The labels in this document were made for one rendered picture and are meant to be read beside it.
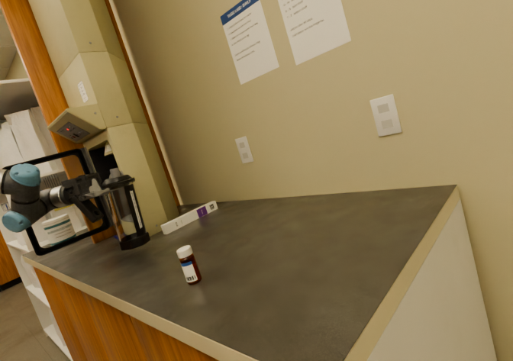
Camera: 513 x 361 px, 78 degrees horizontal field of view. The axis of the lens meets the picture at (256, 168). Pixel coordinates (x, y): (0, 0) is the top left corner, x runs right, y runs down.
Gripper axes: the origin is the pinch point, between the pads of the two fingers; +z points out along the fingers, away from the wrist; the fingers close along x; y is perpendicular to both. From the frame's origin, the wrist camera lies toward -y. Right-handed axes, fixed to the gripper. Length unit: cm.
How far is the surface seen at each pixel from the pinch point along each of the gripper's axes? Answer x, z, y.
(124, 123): 24.6, -7.2, 23.7
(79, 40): 19, -11, 57
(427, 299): -31, 82, -33
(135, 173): 22.8, -7.8, 2.7
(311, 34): 17, 73, 32
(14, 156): 83, -134, 32
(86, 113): 13.7, -14.0, 29.6
